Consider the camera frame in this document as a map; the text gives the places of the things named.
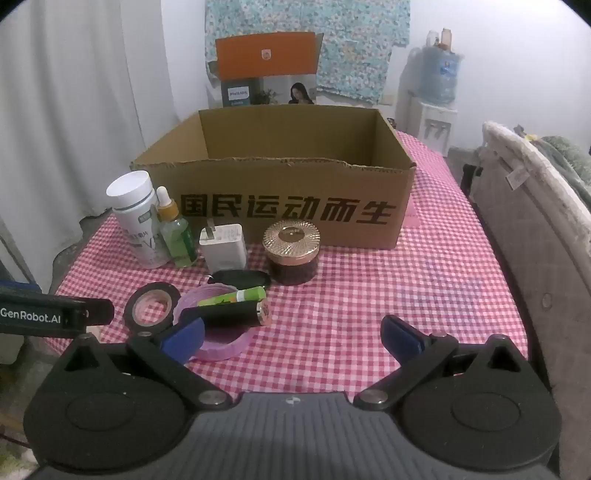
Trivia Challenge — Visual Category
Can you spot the white water dispenser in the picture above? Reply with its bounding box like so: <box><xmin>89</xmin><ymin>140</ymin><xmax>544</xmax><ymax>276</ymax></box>
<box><xmin>396</xmin><ymin>90</ymin><xmax>459</xmax><ymax>155</ymax></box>

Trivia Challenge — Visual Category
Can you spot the black electrical tape roll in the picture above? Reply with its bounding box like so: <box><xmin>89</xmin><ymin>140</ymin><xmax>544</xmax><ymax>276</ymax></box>
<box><xmin>126</xmin><ymin>282</ymin><xmax>182</xmax><ymax>334</ymax></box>

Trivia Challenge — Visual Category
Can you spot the brown cardboard box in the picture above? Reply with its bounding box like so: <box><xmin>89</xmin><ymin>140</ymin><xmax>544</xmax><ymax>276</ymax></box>
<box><xmin>130</xmin><ymin>104</ymin><xmax>417</xmax><ymax>251</ymax></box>

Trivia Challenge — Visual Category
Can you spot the orange printed product box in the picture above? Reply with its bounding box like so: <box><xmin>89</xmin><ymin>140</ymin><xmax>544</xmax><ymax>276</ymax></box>
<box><xmin>215</xmin><ymin>31</ymin><xmax>324</xmax><ymax>108</ymax></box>

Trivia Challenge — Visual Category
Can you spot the red checkered tablecloth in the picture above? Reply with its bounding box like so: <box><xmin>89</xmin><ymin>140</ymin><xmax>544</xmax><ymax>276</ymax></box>
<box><xmin>48</xmin><ymin>129</ymin><xmax>529</xmax><ymax>402</ymax></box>

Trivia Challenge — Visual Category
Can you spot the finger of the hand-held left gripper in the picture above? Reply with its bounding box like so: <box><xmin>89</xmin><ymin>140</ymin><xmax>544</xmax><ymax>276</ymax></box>
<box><xmin>83</xmin><ymin>298</ymin><xmax>115</xmax><ymax>330</ymax></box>

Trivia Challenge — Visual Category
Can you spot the white supplement bottle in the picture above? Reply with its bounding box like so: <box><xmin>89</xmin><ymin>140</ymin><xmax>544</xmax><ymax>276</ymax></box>
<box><xmin>106</xmin><ymin>171</ymin><xmax>169</xmax><ymax>268</ymax></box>

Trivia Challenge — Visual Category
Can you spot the blue water jug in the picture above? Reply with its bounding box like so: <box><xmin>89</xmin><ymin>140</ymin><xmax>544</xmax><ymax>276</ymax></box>
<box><xmin>418</xmin><ymin>46</ymin><xmax>462</xmax><ymax>106</ymax></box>

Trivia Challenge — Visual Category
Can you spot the white charger plug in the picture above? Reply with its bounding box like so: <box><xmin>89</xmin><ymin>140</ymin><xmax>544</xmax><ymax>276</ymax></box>
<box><xmin>198</xmin><ymin>219</ymin><xmax>247</xmax><ymax>274</ymax></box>

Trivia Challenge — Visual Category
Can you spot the teal floral cloth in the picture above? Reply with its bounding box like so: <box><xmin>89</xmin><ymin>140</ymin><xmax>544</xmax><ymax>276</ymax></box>
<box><xmin>204</xmin><ymin>0</ymin><xmax>411</xmax><ymax>106</ymax></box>

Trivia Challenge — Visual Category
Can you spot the green dropper bottle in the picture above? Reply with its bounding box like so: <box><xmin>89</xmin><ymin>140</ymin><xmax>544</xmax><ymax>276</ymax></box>
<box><xmin>156</xmin><ymin>186</ymin><xmax>198</xmax><ymax>267</ymax></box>

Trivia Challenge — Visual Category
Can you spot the green blanket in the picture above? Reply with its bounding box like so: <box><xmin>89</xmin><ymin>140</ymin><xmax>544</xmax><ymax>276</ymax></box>
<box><xmin>538</xmin><ymin>135</ymin><xmax>591</xmax><ymax>208</ymax></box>

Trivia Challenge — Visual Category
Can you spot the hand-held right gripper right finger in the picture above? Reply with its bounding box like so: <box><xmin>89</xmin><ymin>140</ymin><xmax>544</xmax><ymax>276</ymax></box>
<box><xmin>353</xmin><ymin>315</ymin><xmax>529</xmax><ymax>411</ymax></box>

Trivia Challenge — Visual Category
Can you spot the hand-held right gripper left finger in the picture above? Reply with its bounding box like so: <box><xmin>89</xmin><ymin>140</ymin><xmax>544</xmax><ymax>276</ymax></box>
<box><xmin>62</xmin><ymin>318</ymin><xmax>234</xmax><ymax>411</ymax></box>

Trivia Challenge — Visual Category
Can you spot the green tube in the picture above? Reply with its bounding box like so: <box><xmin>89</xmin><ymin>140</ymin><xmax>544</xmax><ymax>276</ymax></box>
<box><xmin>198</xmin><ymin>286</ymin><xmax>267</xmax><ymax>308</ymax></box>

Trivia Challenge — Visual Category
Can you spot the white curtain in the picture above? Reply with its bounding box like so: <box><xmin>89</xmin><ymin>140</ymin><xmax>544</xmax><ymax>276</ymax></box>
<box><xmin>0</xmin><ymin>0</ymin><xmax>178</xmax><ymax>287</ymax></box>

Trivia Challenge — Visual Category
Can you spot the black oval case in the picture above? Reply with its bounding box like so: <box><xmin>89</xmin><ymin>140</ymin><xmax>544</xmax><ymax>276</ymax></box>
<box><xmin>208</xmin><ymin>270</ymin><xmax>271</xmax><ymax>291</ymax></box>

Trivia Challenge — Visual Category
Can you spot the dark jar with gold lid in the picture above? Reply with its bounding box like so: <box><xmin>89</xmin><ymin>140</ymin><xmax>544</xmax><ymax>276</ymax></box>
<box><xmin>262</xmin><ymin>220</ymin><xmax>321</xmax><ymax>284</ymax></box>

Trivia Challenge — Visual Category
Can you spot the black lipstick tube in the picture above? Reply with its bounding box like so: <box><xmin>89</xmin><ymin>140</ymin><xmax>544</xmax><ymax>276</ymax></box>
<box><xmin>178</xmin><ymin>299</ymin><xmax>271</xmax><ymax>329</ymax></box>

